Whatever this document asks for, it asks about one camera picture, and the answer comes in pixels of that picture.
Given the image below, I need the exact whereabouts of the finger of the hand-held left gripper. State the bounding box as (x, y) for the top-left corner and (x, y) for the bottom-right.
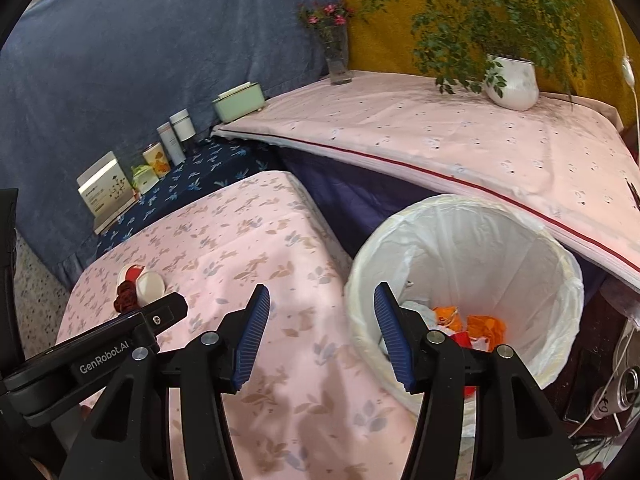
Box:
(139, 291), (189, 335)

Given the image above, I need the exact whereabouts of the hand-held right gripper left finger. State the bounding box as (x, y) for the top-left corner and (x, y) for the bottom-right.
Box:
(59, 283), (272, 480)

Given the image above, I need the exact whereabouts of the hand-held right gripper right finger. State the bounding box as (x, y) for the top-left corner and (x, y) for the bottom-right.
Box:
(373, 281), (583, 480)

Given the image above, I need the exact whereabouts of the small white cup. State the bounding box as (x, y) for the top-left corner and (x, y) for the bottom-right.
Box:
(118, 263), (167, 306)

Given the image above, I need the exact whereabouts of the grey face mask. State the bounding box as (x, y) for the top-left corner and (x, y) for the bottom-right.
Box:
(400, 300), (443, 333)

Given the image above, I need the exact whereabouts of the orange snack wrapper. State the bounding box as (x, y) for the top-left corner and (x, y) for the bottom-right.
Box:
(432, 306), (508, 353)

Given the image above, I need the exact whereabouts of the red cardboard box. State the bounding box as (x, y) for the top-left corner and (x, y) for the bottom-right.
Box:
(450, 330), (481, 398)

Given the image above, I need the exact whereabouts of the waste bin with white liner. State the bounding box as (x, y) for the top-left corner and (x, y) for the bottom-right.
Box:
(345, 193), (585, 418)

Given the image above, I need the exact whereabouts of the pink floral tablecloth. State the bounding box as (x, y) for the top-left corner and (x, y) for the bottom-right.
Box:
(55, 170), (476, 480)

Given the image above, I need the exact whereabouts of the small green box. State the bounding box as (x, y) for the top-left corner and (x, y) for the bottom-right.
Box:
(131, 162), (161, 196)

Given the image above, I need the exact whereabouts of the white beige card box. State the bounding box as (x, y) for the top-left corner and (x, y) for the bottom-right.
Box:
(76, 151), (138, 235)

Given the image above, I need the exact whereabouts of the navy floral cloth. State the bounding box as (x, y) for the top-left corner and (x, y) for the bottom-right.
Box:
(95, 137), (286, 256)

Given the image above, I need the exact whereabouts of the dark purple cloth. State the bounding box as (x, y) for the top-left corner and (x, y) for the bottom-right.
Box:
(277, 150), (451, 281)

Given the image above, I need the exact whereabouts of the floral tin can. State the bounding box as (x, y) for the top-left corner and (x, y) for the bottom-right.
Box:
(142, 142), (172, 178)

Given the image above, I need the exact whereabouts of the white tube bottle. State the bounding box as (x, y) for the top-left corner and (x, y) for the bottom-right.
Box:
(156, 122), (186, 167)

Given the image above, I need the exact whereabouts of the pale pink dotted cloth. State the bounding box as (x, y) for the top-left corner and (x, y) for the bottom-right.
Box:
(210, 70), (640, 328)

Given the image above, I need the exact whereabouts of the green tissue box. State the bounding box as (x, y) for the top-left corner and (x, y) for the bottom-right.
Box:
(211, 81), (266, 123)

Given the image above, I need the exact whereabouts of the blue grey blanket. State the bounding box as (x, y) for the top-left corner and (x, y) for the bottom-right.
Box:
(0, 0), (346, 291)

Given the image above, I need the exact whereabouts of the glass vase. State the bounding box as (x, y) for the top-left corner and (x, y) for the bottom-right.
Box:
(320, 27), (355, 86)

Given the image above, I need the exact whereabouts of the white plant pot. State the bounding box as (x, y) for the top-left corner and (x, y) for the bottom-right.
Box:
(482, 54), (541, 112)

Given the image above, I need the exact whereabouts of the mustard yellow blanket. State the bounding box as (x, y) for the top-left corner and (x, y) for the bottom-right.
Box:
(327, 0), (640, 131)

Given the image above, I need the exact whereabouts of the pink flower bunch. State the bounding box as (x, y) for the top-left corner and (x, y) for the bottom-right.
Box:
(297, 1), (357, 43)

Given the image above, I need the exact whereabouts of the green leafy plant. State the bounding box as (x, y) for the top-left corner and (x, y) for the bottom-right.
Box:
(357, 0), (616, 103)

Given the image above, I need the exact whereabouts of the white power cable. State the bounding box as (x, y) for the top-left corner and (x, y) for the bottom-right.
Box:
(607, 0), (640, 128)

